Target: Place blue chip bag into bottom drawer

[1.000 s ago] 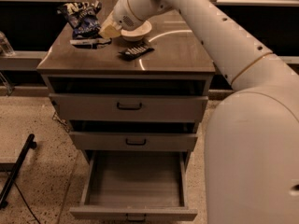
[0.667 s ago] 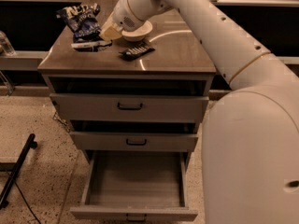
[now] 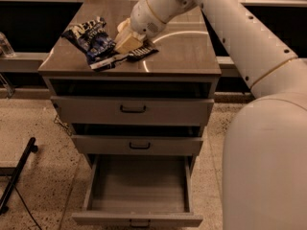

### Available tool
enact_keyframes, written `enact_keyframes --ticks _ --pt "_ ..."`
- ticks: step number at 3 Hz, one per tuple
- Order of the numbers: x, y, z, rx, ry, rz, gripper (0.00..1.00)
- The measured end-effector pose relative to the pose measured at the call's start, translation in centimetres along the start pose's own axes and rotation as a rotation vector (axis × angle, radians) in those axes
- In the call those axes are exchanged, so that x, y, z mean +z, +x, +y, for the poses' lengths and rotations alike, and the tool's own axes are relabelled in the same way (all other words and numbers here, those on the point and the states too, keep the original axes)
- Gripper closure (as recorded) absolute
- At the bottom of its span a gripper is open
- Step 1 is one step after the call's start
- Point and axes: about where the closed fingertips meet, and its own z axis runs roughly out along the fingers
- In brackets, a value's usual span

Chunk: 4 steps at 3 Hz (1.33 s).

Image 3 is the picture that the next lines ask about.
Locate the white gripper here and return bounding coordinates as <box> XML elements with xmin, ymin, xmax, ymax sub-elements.
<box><xmin>114</xmin><ymin>0</ymin><xmax>166</xmax><ymax>54</ymax></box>

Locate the blue chip bag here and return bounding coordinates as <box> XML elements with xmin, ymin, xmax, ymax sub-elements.
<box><xmin>61</xmin><ymin>16</ymin><xmax>129</xmax><ymax>71</ymax></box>

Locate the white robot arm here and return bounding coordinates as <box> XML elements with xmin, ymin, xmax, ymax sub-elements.
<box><xmin>117</xmin><ymin>0</ymin><xmax>307</xmax><ymax>230</ymax></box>

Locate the grey drawer cabinet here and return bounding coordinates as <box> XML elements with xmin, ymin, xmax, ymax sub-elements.
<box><xmin>39</xmin><ymin>9</ymin><xmax>221</xmax><ymax>162</ymax></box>

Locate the top drawer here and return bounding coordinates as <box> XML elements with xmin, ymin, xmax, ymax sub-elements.
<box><xmin>51</xmin><ymin>96</ymin><xmax>213</xmax><ymax>126</ymax></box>

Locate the middle drawer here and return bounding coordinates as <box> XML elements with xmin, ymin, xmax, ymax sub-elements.
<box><xmin>72</xmin><ymin>135</ymin><xmax>202</xmax><ymax>155</ymax></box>

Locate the open bottom drawer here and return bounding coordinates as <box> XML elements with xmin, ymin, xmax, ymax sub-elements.
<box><xmin>72</xmin><ymin>155</ymin><xmax>202</xmax><ymax>228</ymax></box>

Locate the clear plastic bottle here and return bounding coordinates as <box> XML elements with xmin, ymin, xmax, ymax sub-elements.
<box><xmin>0</xmin><ymin>32</ymin><xmax>15</xmax><ymax>58</ymax></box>

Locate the black stand leg left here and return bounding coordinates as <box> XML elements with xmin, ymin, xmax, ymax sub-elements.
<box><xmin>0</xmin><ymin>137</ymin><xmax>38</xmax><ymax>215</ymax></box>

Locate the black floor cable left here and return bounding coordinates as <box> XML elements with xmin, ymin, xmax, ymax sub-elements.
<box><xmin>6</xmin><ymin>175</ymin><xmax>43</xmax><ymax>230</ymax></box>

